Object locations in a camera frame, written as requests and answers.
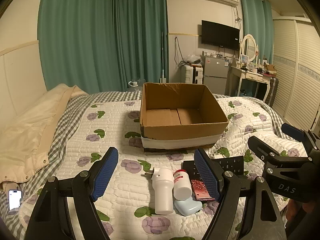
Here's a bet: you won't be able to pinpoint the black wall television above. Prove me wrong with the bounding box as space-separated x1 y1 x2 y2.
201 20 240 51

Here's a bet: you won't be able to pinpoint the clear plastic bag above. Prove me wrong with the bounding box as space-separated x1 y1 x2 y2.
186 54 202 67

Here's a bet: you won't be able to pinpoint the white floral quilt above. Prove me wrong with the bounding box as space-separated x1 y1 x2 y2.
19 94 308 240

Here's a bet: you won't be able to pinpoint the green curtain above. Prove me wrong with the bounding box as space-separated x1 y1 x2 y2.
239 0 274 63
37 0 118 94
114 0 169 85

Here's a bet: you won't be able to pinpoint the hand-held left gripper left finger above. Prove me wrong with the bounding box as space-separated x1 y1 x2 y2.
24 147 119 240

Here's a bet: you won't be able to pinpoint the dark hard suitcase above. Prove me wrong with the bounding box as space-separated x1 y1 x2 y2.
265 77 279 105

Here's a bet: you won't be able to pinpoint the silver small fridge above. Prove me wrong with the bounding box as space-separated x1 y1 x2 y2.
203 55 229 96

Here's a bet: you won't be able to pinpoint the clear water jug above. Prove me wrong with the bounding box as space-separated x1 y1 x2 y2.
127 79 146 92

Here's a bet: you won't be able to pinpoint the white dressing table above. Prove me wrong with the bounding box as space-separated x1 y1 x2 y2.
226 64 272 103

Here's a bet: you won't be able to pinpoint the white pill bottle red cap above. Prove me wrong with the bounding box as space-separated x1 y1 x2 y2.
173 169 193 201

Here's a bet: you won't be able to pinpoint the grey checked bedsheet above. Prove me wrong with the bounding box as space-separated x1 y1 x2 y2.
0 90 284 240

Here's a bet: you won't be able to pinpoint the black remote control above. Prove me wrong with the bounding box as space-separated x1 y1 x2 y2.
182 155 244 180

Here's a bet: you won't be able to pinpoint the white mop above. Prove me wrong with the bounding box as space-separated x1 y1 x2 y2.
160 32 167 83

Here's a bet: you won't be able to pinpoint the oval white vanity mirror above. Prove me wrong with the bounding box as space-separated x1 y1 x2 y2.
239 34 258 63

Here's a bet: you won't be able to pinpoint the light blue case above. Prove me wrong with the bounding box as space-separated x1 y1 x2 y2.
174 197 202 216

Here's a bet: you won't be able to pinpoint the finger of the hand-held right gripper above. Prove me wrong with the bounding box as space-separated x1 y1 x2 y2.
247 135 313 166
281 123 320 151

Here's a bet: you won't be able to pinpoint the hanging wall cables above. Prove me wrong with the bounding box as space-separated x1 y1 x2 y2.
174 36 185 68

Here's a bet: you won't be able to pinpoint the white hard suitcase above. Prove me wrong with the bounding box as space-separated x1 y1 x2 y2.
184 65 203 84

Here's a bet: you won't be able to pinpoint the person's right hand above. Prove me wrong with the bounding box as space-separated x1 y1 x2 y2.
286 200 304 227

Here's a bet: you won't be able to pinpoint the white louvered wardrobe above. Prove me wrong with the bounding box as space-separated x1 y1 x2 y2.
271 17 320 130

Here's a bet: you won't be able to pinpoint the lit smartphone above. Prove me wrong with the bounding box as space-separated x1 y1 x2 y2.
8 189 23 212

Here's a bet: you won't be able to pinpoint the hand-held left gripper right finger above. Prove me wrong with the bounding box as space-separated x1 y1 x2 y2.
194 148 287 240

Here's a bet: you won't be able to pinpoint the white insulated bottle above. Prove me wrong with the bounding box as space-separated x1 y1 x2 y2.
145 167 175 215

